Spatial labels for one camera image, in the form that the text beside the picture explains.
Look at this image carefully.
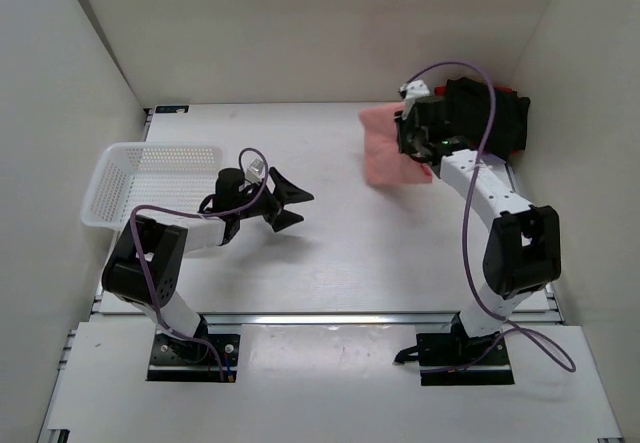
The red folded t shirt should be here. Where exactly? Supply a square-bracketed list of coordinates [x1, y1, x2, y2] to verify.
[434, 86, 513, 96]

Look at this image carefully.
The pink t shirt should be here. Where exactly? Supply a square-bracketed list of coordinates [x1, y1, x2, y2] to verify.
[359, 103, 432, 187]

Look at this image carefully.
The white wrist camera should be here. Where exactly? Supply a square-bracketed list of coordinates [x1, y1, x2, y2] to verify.
[244, 159, 265, 184]
[398, 79, 431, 119]

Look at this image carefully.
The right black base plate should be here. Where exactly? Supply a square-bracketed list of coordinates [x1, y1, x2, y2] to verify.
[393, 321, 515, 387]

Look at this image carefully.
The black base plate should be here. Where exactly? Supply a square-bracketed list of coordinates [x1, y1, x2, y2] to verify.
[146, 329, 241, 384]
[393, 321, 515, 387]

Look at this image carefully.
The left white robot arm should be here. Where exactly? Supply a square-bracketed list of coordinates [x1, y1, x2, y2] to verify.
[101, 168, 314, 364]

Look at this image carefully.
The white plastic basket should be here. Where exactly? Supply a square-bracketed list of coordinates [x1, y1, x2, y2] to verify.
[81, 142, 225, 252]

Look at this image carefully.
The black folded t shirt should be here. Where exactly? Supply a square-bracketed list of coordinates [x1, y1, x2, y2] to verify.
[444, 77, 531, 161]

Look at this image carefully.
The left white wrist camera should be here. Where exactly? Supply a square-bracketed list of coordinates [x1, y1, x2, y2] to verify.
[244, 159, 265, 184]

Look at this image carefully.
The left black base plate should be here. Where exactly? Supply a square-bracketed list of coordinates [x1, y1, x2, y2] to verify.
[146, 329, 241, 384]

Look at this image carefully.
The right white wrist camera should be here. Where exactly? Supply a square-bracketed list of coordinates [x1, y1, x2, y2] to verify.
[398, 79, 431, 119]

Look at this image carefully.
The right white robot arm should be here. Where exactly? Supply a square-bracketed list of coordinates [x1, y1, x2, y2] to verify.
[394, 88, 561, 370]

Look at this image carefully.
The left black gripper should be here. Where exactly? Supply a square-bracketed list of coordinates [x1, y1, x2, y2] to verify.
[236, 166, 314, 232]

